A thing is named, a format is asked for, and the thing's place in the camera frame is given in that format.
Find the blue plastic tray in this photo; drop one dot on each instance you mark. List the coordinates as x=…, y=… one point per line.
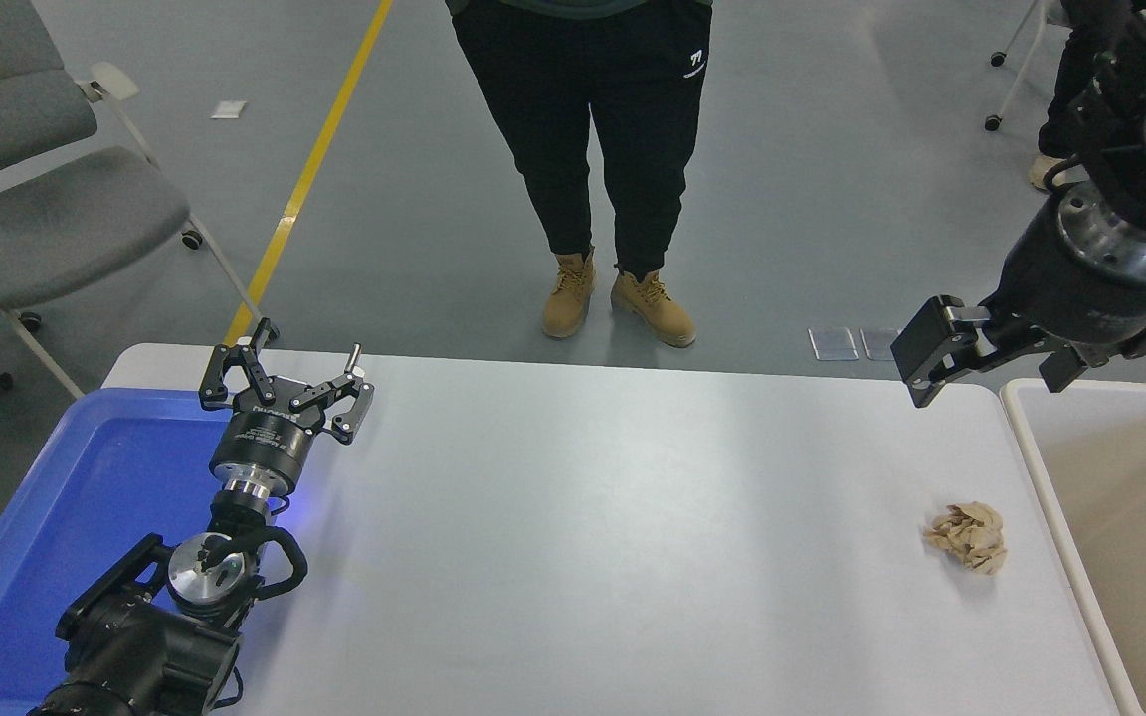
x=86, y=497

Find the grey office chair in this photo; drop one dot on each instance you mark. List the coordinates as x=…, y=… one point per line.
x=56, y=219

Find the clear floor plate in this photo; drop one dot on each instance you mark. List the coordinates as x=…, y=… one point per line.
x=834, y=343
x=879, y=343

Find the white paper scrap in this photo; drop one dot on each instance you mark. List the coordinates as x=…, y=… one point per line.
x=230, y=109

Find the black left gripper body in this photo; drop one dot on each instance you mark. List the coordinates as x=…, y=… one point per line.
x=265, y=443

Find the standing person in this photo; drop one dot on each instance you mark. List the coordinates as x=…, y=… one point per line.
x=583, y=99

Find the white-legged wheeled chair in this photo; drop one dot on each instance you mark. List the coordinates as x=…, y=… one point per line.
x=1016, y=70

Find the large pale bin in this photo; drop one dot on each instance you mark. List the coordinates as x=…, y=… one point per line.
x=1130, y=497

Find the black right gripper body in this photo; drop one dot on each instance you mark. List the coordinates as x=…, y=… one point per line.
x=1060, y=288

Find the tan paper ball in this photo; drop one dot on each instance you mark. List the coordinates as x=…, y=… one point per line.
x=967, y=537

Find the seated person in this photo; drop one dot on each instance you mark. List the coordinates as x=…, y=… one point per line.
x=1080, y=60

